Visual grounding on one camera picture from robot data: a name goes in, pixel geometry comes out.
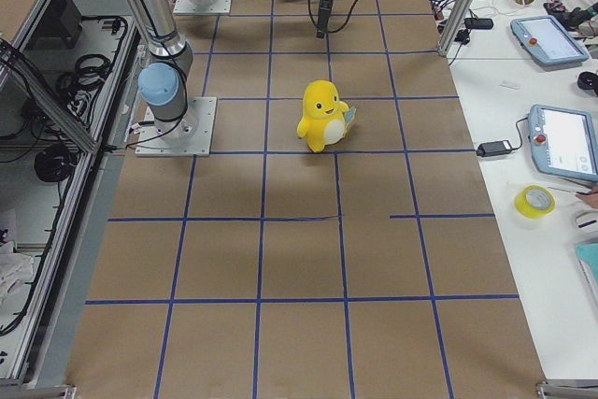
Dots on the person's hand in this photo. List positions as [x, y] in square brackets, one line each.
[590, 198]

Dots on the yellow plush penguin toy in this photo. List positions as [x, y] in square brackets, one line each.
[326, 118]

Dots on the far blue teach pendant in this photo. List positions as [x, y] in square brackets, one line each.
[547, 41]

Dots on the blue teach pendant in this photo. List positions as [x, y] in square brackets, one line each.
[547, 41]
[563, 142]

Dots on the black power adapter brick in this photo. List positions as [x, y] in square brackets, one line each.
[494, 148]

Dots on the near blue teach pendant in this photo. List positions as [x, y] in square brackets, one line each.
[563, 142]

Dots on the yellow tape roll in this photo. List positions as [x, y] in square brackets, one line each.
[534, 202]

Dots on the white computer mouse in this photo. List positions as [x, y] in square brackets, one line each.
[587, 222]

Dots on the teal notebook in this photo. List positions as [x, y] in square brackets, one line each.
[587, 258]

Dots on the white crumpled cloth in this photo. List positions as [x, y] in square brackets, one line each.
[16, 267]

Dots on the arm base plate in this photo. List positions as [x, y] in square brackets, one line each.
[192, 136]
[202, 7]

